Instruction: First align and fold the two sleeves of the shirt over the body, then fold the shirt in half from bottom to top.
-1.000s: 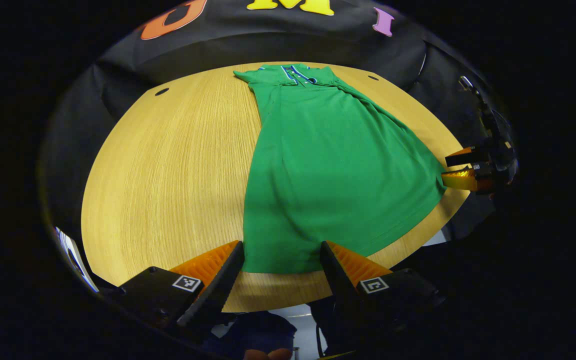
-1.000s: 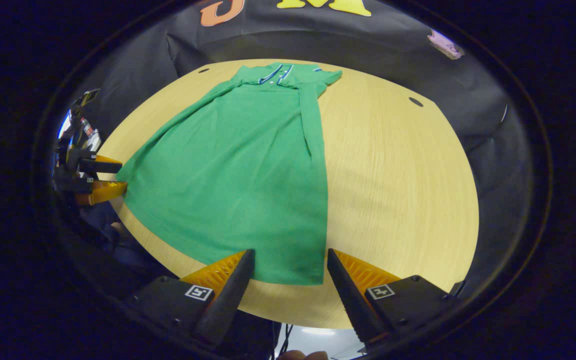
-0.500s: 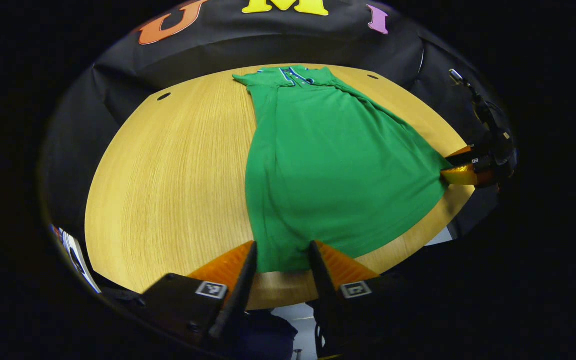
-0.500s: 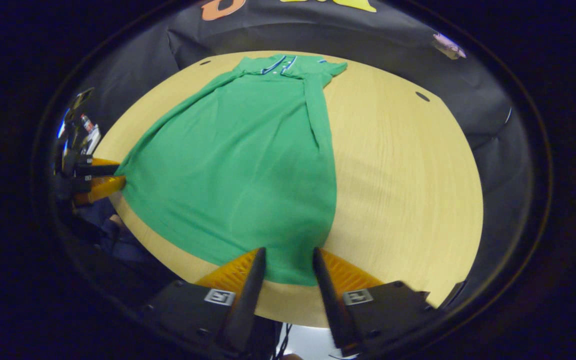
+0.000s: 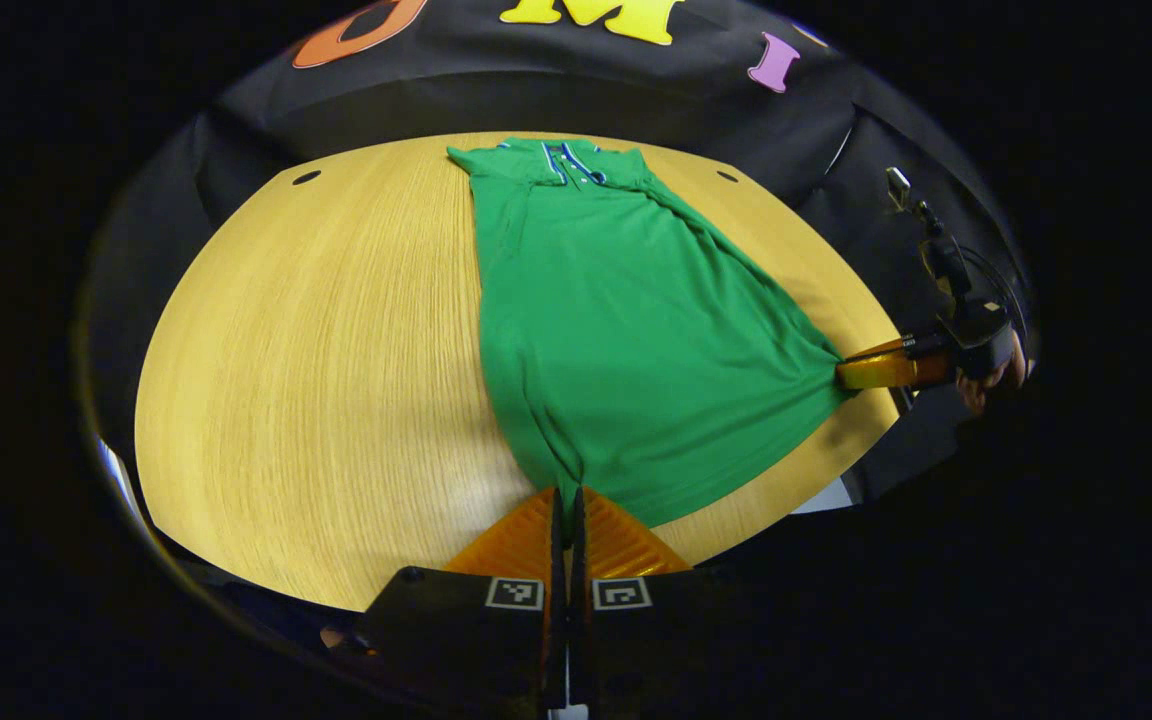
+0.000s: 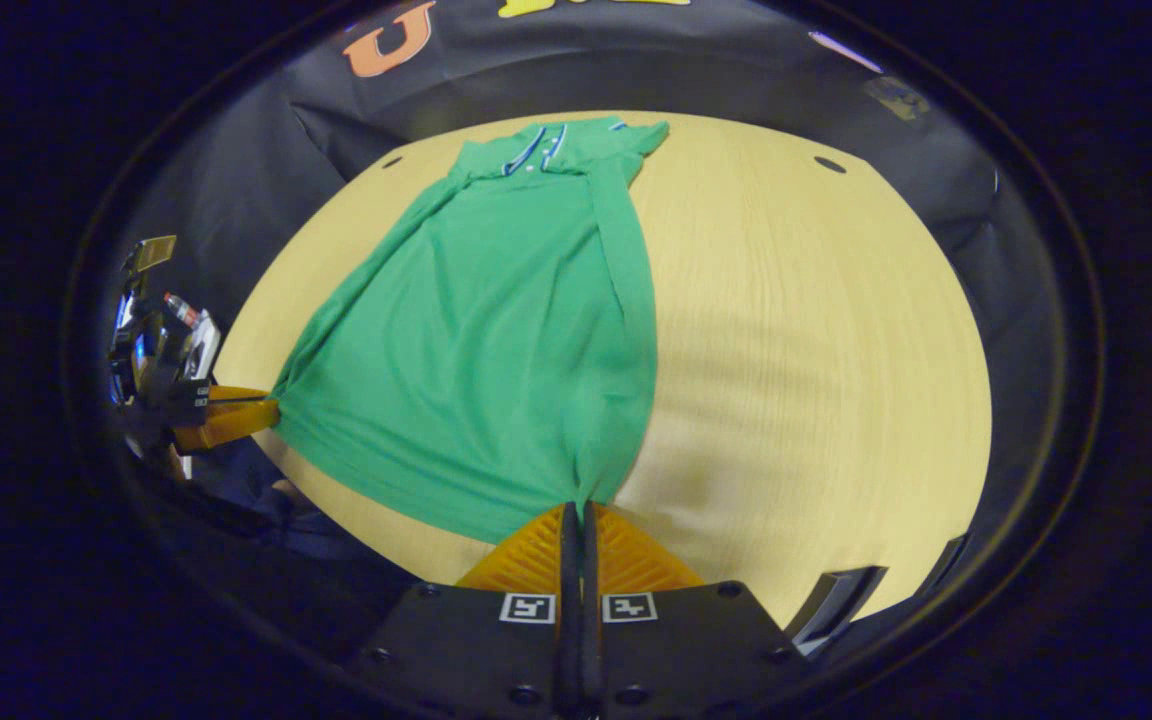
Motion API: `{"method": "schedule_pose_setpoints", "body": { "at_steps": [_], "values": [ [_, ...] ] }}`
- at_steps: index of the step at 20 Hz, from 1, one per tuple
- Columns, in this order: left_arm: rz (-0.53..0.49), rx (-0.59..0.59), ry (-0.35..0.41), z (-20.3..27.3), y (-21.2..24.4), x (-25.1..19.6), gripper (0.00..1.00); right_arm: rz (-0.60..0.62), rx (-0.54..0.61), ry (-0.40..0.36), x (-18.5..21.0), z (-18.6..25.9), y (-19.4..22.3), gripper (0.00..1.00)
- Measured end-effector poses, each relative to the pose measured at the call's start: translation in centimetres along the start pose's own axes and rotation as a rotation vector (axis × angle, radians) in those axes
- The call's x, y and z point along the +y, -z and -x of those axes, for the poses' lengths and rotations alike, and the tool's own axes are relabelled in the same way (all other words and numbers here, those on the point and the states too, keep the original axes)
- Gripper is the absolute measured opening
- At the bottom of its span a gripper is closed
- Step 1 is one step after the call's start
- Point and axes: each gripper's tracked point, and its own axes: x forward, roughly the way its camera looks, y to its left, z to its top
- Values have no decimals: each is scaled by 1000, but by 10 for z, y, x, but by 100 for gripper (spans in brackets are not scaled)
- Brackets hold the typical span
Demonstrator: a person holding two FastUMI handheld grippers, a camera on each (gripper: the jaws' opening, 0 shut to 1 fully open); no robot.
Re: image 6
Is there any black backdrop cloth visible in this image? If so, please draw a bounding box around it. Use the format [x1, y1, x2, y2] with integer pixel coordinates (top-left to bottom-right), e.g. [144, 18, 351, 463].
[96, 0, 1062, 601]

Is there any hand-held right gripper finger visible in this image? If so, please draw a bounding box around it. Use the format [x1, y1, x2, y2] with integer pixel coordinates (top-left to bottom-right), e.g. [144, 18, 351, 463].
[581, 502, 807, 720]
[341, 502, 580, 720]

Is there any person's dark blue clothing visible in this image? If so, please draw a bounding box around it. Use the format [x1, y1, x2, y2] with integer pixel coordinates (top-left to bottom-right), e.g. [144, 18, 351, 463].
[186, 440, 417, 601]

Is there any white printed object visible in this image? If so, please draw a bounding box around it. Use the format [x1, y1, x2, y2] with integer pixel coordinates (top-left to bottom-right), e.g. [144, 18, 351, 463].
[181, 310, 224, 381]

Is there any green T-shirt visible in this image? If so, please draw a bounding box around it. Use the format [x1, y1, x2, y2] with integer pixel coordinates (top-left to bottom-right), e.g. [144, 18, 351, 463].
[271, 115, 672, 546]

